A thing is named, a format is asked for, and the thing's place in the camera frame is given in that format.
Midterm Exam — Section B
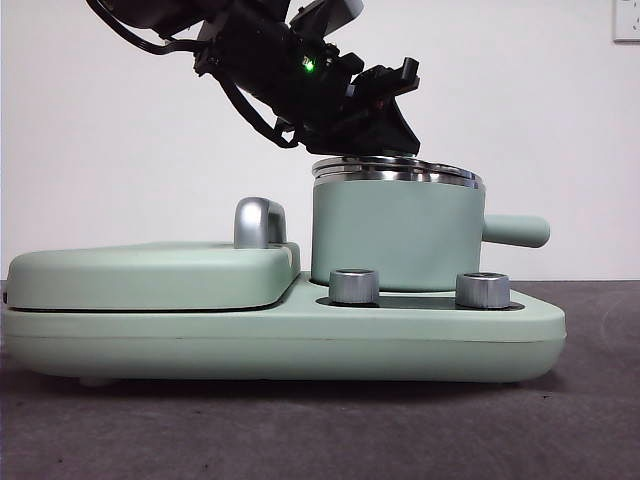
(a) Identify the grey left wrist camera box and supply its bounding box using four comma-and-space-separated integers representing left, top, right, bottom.
287, 0, 365, 39

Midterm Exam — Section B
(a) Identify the white wall socket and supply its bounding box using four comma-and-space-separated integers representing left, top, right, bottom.
612, 0, 640, 44

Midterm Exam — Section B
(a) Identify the glass pot lid green knob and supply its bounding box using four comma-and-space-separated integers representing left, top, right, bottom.
312, 153, 482, 190

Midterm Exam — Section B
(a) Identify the mint green handled pot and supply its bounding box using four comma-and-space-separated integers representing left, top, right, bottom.
310, 177, 551, 294

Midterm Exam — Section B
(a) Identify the mint green breakfast maker base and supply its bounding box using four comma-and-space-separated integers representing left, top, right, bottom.
3, 298, 567, 387

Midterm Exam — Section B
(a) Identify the silver control knob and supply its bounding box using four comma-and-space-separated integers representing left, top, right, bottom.
455, 271, 511, 308
328, 268, 381, 305

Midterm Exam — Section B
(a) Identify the mint green griddle cover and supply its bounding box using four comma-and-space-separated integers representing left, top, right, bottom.
7, 241, 302, 310

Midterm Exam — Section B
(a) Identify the silver cover handle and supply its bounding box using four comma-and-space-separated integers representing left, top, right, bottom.
233, 197, 289, 250

